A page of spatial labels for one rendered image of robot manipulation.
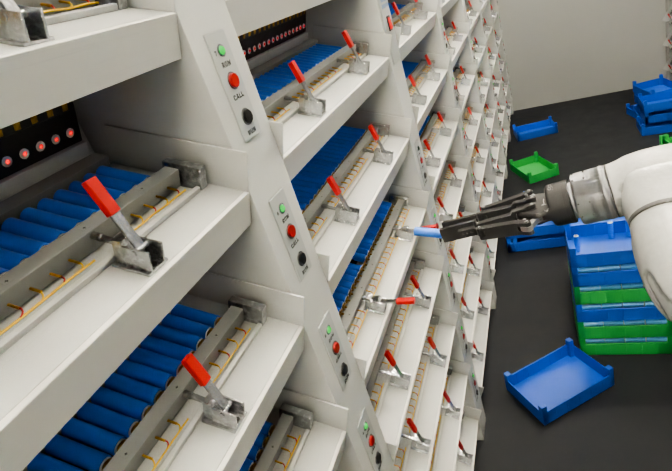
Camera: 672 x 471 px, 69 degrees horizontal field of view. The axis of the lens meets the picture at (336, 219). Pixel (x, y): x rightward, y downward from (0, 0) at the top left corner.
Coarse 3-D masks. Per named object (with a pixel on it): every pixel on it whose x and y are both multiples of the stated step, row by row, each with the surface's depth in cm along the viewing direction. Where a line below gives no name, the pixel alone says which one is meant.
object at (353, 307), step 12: (396, 204) 126; (396, 216) 121; (384, 228) 116; (384, 240) 112; (396, 240) 115; (384, 252) 110; (372, 264) 104; (372, 276) 103; (360, 288) 97; (360, 300) 95; (348, 312) 91; (348, 324) 89
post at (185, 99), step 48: (192, 0) 51; (192, 48) 50; (240, 48) 58; (96, 96) 57; (144, 96) 55; (192, 96) 53; (96, 144) 61; (240, 144) 56; (288, 192) 65; (240, 240) 61; (288, 288) 63; (288, 384) 72; (336, 384) 72
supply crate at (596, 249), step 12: (564, 228) 183; (576, 228) 183; (588, 228) 182; (600, 228) 180; (624, 228) 178; (588, 240) 180; (600, 240) 178; (612, 240) 176; (624, 240) 174; (576, 252) 176; (588, 252) 174; (600, 252) 164; (612, 252) 163; (624, 252) 162; (576, 264) 169; (588, 264) 167; (600, 264) 166; (612, 264) 165
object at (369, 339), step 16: (400, 192) 130; (416, 192) 128; (416, 208) 130; (400, 224) 123; (416, 224) 123; (400, 240) 117; (416, 240) 120; (400, 256) 111; (384, 272) 106; (400, 272) 106; (384, 288) 101; (400, 288) 107; (368, 320) 93; (384, 320) 93; (352, 336) 89; (368, 336) 90; (368, 352) 86; (368, 368) 83
